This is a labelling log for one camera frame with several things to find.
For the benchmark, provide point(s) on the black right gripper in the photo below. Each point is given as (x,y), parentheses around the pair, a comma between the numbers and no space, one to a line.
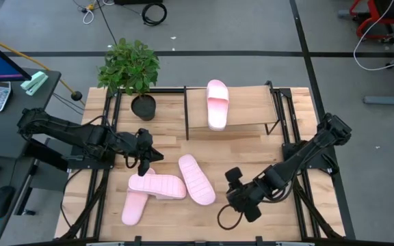
(250,196)

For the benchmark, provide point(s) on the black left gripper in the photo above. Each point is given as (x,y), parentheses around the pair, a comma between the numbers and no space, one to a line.
(139,143)

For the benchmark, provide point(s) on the pink foam slide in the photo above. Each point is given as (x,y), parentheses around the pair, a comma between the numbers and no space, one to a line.
(217,112)
(133,210)
(197,179)
(159,186)

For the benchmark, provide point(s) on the wooden shelf with black legs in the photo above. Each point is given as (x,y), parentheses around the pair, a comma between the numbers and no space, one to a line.
(251,106)

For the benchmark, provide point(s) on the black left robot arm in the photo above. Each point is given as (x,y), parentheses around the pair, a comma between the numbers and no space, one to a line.
(63,131)

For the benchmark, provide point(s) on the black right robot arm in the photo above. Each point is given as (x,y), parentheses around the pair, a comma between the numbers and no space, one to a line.
(306,153)

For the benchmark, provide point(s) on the black plant pot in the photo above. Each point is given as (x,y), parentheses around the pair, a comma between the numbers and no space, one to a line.
(144,107)

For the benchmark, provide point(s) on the green leafy plant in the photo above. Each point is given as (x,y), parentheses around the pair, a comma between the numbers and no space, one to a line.
(128,66)

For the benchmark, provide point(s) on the yellow rod with black ball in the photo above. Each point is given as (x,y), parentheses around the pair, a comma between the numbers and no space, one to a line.
(76,96)

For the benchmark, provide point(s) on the dark grey desk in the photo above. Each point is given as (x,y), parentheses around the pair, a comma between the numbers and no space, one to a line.
(19,126)
(15,174)

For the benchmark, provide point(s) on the mint green stapler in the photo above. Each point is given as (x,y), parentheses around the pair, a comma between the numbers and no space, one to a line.
(34,83)

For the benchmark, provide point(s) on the black computer mouse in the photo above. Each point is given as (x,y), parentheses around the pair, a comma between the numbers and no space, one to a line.
(2,201)

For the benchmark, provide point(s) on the black floor box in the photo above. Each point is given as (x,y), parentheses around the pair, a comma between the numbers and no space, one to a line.
(132,1)

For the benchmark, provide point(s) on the red and black cart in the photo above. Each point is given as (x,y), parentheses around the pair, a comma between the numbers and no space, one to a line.
(390,10)

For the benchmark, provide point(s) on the black aluminium table frame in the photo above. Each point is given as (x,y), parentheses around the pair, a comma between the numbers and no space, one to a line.
(169,90)

